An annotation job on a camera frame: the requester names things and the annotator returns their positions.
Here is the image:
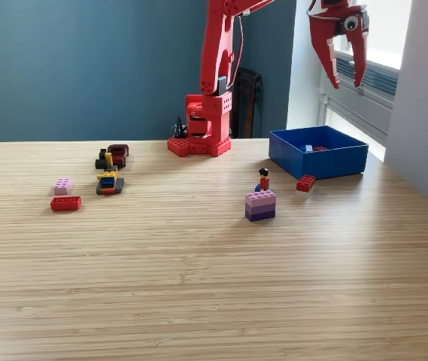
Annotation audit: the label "blue plastic bin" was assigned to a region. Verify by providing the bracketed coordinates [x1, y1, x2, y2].
[269, 125, 370, 181]

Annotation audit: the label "yellow black toy digger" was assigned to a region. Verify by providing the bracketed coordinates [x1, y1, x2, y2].
[94, 148, 126, 196]

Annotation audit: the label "pink lego brick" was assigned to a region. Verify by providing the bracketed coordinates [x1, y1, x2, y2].
[53, 177, 74, 196]

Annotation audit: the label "red lego brick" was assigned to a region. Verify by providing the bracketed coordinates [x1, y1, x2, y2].
[50, 196, 83, 212]

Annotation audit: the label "red lego toy figure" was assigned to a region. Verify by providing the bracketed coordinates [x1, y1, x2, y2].
[254, 168, 272, 193]

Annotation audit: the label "grey window vent grille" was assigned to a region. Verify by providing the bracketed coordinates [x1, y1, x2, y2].
[326, 52, 399, 98]

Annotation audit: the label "red brick on white brick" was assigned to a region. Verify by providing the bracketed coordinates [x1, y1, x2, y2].
[296, 174, 317, 199]

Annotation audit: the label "pink purple brick stack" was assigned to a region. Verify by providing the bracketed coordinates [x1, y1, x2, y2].
[244, 189, 277, 223]

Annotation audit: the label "dark red toy car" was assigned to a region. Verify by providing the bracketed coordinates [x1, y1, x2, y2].
[107, 144, 129, 169]

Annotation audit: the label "white window frame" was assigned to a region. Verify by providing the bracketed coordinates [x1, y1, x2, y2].
[328, 0, 413, 71]

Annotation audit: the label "black cables at arm base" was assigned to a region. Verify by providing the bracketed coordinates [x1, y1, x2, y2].
[170, 115, 189, 139]

